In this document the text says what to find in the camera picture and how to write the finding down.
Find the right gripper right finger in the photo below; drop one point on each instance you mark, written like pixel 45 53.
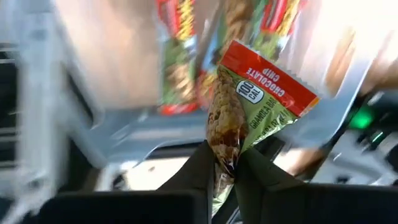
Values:
pixel 261 177

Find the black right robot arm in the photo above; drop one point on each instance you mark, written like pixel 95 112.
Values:
pixel 385 102

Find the red green chocolate chip bar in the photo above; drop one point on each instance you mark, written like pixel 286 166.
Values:
pixel 273 25
pixel 177 62
pixel 236 18
pixel 258 102

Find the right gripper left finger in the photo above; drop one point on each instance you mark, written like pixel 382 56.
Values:
pixel 196 177

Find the clear plastic container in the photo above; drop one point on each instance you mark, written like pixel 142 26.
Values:
pixel 140 133

